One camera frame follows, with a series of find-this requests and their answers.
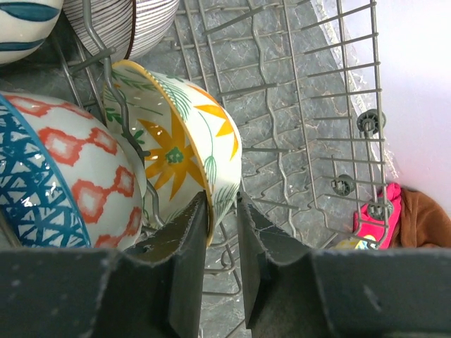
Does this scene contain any orange flower leaf bowl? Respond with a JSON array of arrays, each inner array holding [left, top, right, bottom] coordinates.
[[102, 60, 242, 244]]

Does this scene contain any cream bowl orange rim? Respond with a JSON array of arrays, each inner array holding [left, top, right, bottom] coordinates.
[[1, 0, 63, 65]]

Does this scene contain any pink cloth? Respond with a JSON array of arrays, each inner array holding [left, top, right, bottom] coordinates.
[[353, 183, 402, 249]]

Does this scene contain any purple striped bowl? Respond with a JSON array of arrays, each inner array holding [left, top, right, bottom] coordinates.
[[61, 0, 180, 61]]

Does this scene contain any brown cloth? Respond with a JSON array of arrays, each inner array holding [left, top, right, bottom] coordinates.
[[390, 189, 450, 248]]

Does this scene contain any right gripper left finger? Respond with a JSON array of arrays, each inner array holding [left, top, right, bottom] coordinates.
[[119, 190, 211, 338]]

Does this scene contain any blue triangle pattern bowl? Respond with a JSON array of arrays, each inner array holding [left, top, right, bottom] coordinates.
[[1, 92, 145, 250]]

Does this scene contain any yellow rim blue pattern bowl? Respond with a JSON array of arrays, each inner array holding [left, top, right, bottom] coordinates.
[[333, 237, 376, 250]]

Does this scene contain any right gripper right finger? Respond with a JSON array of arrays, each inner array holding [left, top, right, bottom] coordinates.
[[237, 192, 328, 337]]

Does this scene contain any grey wire dish rack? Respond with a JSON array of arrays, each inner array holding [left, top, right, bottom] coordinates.
[[49, 0, 392, 338]]

